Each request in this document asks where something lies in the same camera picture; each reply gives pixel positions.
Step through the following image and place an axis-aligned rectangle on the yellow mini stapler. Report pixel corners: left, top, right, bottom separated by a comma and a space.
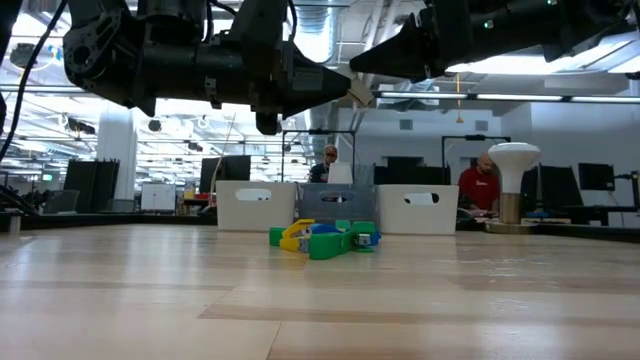
279, 218, 317, 254

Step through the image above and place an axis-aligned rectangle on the grey translucent plastic bin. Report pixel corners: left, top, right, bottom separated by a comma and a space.
295, 182, 380, 225

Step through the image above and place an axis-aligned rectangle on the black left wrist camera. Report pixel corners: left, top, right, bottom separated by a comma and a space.
227, 0, 296, 49

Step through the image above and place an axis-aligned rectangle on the person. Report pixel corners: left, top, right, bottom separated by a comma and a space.
457, 152, 501, 214
308, 144, 340, 184

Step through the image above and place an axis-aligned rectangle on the wide black monitor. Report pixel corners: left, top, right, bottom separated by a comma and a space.
373, 156, 452, 187

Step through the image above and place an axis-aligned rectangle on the black cabinet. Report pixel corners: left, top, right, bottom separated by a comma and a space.
63, 158, 120, 214

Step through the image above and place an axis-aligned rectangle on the white cabinet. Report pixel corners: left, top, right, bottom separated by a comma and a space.
140, 182, 177, 212

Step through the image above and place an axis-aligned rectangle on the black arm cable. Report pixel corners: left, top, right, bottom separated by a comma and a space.
0, 0, 70, 164

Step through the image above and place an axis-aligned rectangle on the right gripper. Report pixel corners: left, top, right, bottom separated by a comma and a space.
349, 0, 494, 83

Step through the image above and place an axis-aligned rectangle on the white round column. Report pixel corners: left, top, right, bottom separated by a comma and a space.
96, 102, 138, 201

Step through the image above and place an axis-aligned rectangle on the white plastic bin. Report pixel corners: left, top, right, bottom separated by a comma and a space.
215, 180, 297, 232
377, 184, 460, 236

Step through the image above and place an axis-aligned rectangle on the white laptop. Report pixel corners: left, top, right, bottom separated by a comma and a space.
327, 162, 354, 185

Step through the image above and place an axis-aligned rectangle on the dark desk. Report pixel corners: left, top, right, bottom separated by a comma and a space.
564, 204, 640, 226

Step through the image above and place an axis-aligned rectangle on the white mushroom lamp brass base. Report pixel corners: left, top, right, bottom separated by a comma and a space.
483, 142, 543, 235

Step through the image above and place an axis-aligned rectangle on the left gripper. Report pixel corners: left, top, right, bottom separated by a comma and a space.
199, 42, 352, 136

